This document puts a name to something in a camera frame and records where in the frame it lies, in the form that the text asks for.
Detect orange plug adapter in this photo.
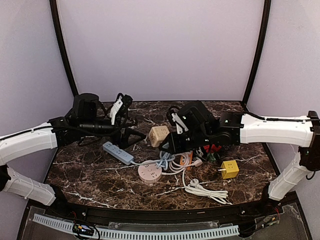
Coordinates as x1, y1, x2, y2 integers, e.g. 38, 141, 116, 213
179, 151, 193, 171

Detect white slotted cable duct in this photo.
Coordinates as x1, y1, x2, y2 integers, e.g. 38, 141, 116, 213
32, 213, 240, 240

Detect red cube socket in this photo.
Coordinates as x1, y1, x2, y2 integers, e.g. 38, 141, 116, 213
203, 144, 222, 154

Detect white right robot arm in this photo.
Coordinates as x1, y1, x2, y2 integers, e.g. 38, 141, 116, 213
159, 111, 320, 203

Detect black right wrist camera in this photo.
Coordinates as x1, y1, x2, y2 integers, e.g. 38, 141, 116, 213
177, 100, 215, 131

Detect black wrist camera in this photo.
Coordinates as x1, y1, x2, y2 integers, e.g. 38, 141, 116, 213
71, 93, 99, 120
177, 100, 215, 131

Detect black front rail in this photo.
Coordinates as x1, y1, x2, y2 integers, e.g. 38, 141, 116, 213
46, 183, 276, 225

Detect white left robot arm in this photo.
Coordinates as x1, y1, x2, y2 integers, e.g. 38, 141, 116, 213
0, 117, 146, 206

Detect small blue-white power strip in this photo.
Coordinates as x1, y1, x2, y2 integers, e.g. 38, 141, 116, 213
102, 141, 134, 166

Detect grey-blue cable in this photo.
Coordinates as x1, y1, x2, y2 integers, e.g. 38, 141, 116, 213
129, 150, 176, 171

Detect light green plug adapter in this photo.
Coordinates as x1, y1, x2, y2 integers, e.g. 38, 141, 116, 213
206, 153, 217, 163

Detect pink round socket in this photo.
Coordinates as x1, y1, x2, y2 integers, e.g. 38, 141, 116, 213
138, 160, 162, 184

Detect beige cube socket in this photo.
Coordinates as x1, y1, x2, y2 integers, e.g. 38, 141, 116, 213
148, 125, 170, 148

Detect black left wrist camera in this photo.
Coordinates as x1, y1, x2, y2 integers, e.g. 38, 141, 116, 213
71, 93, 99, 120

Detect yellow cube socket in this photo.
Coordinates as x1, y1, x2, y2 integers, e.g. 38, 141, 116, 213
219, 160, 240, 180

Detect white cable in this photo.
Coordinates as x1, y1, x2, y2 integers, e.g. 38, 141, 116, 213
181, 167, 229, 204

